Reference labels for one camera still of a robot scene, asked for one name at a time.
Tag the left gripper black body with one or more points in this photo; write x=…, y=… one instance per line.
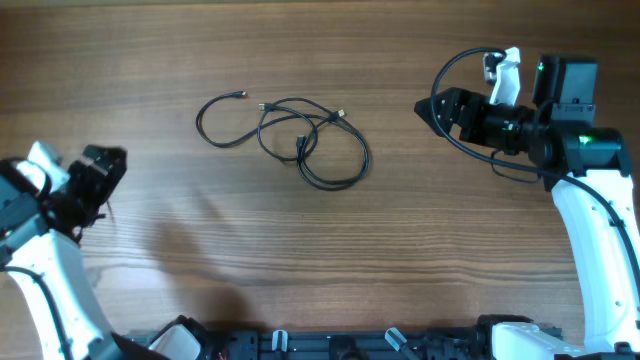
x=85, y=192

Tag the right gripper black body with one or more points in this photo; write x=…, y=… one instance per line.
x=477, y=106

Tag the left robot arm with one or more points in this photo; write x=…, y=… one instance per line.
x=44, y=210

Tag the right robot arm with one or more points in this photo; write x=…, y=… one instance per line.
x=586, y=169

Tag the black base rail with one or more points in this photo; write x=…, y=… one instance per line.
x=390, y=345

